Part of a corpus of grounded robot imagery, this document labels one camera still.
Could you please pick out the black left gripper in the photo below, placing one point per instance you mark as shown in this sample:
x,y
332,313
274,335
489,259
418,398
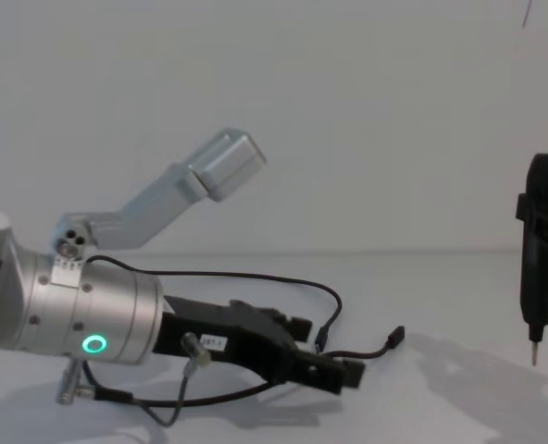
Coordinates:
x,y
237,333

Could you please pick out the black electric screwdriver tool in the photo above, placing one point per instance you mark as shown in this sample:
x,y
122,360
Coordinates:
x,y
538,282

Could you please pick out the white table cloth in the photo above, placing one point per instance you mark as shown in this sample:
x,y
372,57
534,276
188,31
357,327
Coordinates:
x,y
440,407

